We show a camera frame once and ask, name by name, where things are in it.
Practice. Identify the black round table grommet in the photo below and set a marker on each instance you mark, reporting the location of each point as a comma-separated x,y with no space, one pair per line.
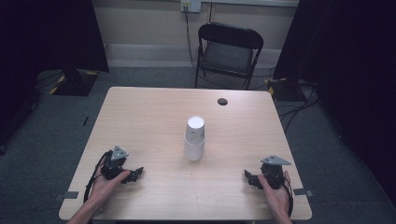
222,101

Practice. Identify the small black floor object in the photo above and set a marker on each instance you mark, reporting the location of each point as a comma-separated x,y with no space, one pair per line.
85,120

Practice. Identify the grey tape strip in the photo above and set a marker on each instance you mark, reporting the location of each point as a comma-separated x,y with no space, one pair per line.
67,195
302,192

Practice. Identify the black stand base striped tape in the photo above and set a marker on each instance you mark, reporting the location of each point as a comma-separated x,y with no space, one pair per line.
281,90
74,83

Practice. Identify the person's left hand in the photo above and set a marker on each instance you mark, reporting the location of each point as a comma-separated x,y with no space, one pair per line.
102,189

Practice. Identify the plain white paper cup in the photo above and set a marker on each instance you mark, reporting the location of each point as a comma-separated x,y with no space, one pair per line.
195,127

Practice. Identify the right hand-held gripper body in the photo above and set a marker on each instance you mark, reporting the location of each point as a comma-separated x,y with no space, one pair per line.
273,171

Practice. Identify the white wall socket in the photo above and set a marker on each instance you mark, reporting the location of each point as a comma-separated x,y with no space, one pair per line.
190,5

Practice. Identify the black folding chair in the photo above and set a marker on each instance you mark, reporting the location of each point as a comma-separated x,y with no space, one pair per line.
229,53

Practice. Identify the black curtain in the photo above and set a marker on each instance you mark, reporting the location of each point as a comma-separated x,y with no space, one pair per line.
351,77

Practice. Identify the person's right hand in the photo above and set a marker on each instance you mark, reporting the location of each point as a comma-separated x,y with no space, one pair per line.
278,199

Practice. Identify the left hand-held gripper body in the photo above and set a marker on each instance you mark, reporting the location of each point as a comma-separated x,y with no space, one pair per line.
113,164

